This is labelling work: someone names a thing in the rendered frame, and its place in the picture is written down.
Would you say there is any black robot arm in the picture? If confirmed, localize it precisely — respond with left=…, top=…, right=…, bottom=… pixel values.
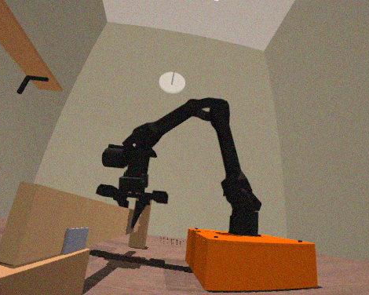
left=102, top=97, right=261, bottom=237

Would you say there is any long tan wooden beam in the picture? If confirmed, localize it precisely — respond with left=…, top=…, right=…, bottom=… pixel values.
left=0, top=181, right=139, bottom=266

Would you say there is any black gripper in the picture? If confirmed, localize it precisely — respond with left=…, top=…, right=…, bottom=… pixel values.
left=96, top=167, right=168, bottom=228

